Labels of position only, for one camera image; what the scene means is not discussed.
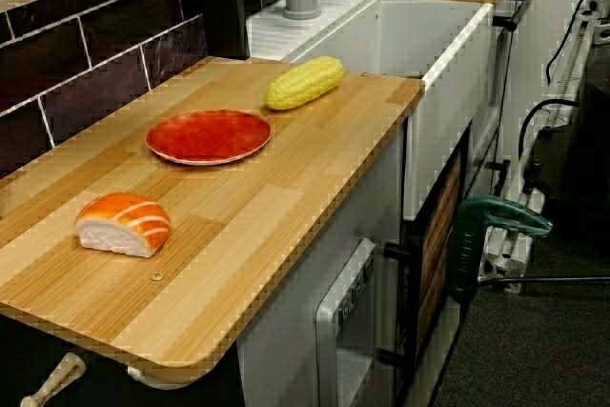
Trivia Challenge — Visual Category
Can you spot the yellow toy corn cob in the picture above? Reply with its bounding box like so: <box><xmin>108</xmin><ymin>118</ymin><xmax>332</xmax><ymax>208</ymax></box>
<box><xmin>264</xmin><ymin>55</ymin><xmax>345</xmax><ymax>112</ymax></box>

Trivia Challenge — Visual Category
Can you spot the salmon sushi toy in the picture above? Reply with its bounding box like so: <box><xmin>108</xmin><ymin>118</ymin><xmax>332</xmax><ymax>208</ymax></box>
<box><xmin>74</xmin><ymin>192</ymin><xmax>172</xmax><ymax>259</ymax></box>

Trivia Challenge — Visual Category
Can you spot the white toy kitchen cabinet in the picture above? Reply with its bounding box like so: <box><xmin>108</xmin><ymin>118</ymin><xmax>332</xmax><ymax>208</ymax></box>
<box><xmin>235</xmin><ymin>118</ymin><xmax>406</xmax><ymax>407</ymax></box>

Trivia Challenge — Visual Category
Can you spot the red round plate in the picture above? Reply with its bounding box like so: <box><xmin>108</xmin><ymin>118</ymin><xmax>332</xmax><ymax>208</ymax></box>
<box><xmin>145</xmin><ymin>110</ymin><xmax>273</xmax><ymax>168</ymax></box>

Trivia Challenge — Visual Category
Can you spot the black framed wooden door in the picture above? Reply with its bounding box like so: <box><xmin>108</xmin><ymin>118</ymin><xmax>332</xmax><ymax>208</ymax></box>
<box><xmin>402</xmin><ymin>125</ymin><xmax>473</xmax><ymax>379</ymax></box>

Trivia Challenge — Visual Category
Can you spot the white toy dishwasher door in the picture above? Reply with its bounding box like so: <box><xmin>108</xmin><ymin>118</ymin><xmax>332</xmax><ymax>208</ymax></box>
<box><xmin>314</xmin><ymin>237</ymin><xmax>377</xmax><ymax>407</ymax></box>

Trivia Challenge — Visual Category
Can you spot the green metal clamp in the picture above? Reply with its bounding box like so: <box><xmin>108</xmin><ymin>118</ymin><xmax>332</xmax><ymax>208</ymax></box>
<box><xmin>445</xmin><ymin>194</ymin><xmax>555</xmax><ymax>306</ymax></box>

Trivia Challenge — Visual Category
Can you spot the white toy kitchen sink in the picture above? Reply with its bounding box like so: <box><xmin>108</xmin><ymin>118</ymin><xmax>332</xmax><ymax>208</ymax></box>
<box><xmin>245</xmin><ymin>0</ymin><xmax>495</xmax><ymax>222</ymax></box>

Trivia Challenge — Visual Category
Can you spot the white plastic hook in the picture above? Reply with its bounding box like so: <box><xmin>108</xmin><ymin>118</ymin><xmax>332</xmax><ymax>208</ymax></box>
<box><xmin>126</xmin><ymin>363</ymin><xmax>215</xmax><ymax>390</ymax></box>

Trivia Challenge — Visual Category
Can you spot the black metal rod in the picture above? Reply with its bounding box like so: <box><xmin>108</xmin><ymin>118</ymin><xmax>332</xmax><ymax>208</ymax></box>
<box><xmin>476</xmin><ymin>275</ymin><xmax>610</xmax><ymax>288</ymax></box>

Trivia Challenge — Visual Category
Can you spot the dark bulky equipment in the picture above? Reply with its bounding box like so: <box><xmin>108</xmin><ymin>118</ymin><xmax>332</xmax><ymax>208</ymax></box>
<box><xmin>523</xmin><ymin>44</ymin><xmax>610</xmax><ymax>236</ymax></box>

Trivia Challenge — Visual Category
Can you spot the black cabinet door handle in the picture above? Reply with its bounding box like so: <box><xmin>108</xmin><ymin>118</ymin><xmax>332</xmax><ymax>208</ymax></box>
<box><xmin>376</xmin><ymin>240</ymin><xmax>423</xmax><ymax>371</ymax></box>

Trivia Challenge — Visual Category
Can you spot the small black drawer handle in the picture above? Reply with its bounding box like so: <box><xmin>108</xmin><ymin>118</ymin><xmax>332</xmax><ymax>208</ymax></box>
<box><xmin>484</xmin><ymin>158</ymin><xmax>512</xmax><ymax>198</ymax></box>

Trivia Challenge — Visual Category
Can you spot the thick black cable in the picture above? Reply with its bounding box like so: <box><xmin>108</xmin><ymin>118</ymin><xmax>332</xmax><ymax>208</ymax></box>
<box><xmin>518</xmin><ymin>98</ymin><xmax>580</xmax><ymax>151</ymax></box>

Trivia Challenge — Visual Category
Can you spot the thin black cable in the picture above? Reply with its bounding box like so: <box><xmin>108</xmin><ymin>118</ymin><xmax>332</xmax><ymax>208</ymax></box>
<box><xmin>545</xmin><ymin>0</ymin><xmax>602</xmax><ymax>84</ymax></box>

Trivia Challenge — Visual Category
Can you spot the black oven handle bar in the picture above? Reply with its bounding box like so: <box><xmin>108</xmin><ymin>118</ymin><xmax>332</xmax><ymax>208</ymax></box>
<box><xmin>492</xmin><ymin>0</ymin><xmax>538</xmax><ymax>31</ymax></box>

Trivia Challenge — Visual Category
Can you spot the aluminium frame rail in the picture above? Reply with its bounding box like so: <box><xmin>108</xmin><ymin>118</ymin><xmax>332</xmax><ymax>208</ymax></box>
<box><xmin>476</xmin><ymin>0</ymin><xmax>602</xmax><ymax>295</ymax></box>

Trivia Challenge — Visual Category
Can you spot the cream wooden handle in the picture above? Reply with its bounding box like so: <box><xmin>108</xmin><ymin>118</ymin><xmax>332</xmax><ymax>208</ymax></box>
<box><xmin>18</xmin><ymin>352</ymin><xmax>88</xmax><ymax>407</ymax></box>

